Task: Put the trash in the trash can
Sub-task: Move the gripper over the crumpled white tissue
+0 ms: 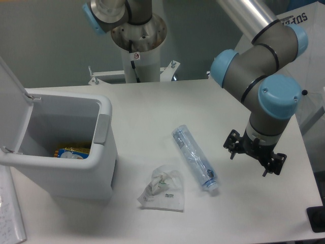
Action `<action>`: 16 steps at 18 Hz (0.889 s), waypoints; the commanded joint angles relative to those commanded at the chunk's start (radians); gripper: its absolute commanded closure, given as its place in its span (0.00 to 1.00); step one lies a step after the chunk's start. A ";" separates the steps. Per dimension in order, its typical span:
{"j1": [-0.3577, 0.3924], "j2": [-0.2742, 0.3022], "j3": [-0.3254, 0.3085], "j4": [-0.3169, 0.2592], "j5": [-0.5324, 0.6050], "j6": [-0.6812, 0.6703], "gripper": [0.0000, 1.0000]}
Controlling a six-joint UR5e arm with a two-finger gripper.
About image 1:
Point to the clear plastic wrapper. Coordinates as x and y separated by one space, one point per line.
165 191

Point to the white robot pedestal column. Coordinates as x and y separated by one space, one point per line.
140 44

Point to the clear plastic bottle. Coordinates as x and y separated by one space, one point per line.
197 162

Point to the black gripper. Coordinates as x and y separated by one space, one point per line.
272 163

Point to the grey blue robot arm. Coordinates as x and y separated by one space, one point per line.
251 77

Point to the black device at edge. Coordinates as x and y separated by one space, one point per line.
316 218

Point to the white plastic trash can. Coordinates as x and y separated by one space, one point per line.
63 142

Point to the white metal base frame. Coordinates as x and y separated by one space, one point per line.
166 74

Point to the white superior umbrella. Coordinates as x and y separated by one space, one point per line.
308 69

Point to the white trash can lid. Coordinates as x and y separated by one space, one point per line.
16 109

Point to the blue yellow snack package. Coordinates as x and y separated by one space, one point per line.
68 152

